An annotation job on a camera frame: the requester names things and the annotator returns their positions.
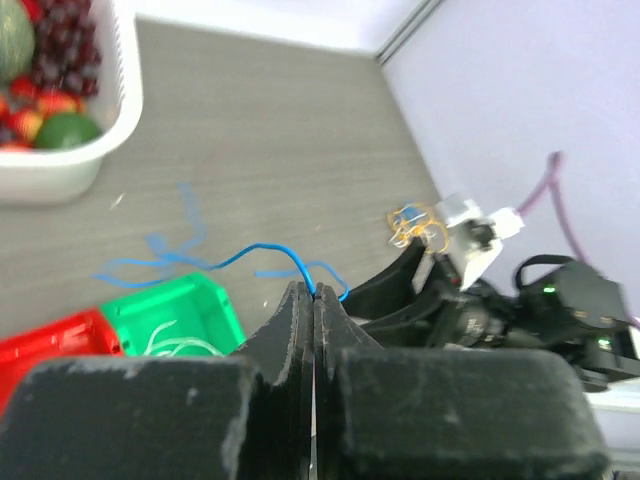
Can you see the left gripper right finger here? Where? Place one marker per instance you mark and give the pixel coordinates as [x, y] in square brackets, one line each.
[402, 413]

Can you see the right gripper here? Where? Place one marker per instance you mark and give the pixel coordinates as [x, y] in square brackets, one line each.
[446, 316]

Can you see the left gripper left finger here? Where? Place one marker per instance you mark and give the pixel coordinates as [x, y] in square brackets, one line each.
[243, 416]

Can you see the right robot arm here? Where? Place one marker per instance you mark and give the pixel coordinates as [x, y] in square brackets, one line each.
[562, 305]

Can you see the right green bin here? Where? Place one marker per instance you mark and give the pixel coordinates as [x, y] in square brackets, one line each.
[187, 316]

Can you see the red bin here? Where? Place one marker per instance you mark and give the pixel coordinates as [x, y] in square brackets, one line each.
[86, 332]

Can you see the white plastic basket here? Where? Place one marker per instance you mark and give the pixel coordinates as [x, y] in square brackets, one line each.
[47, 177]

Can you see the green lime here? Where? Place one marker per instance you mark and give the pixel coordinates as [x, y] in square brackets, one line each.
[64, 131]

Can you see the red grape bunch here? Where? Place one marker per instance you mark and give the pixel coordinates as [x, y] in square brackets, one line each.
[67, 57]

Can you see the green melon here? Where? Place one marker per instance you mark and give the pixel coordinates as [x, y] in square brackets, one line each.
[17, 40]

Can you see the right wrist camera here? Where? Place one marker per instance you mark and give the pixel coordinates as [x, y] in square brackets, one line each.
[475, 240]

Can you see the right aluminium frame post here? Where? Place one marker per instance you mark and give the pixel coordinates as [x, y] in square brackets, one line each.
[406, 30]

